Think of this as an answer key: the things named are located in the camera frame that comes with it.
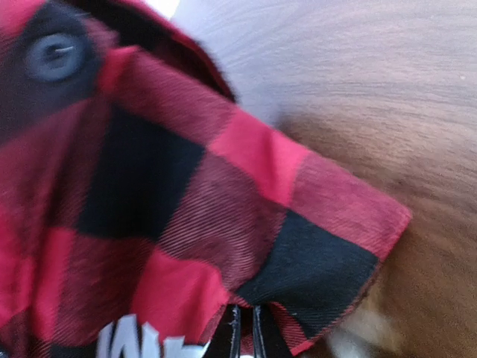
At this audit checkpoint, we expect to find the red black plaid shirt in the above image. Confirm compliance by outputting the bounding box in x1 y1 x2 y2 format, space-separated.
1 1 411 357

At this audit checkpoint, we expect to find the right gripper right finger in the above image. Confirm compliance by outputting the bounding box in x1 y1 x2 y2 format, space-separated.
253 306 293 358

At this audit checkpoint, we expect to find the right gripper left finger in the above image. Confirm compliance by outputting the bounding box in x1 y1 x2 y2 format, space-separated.
208 305 241 358

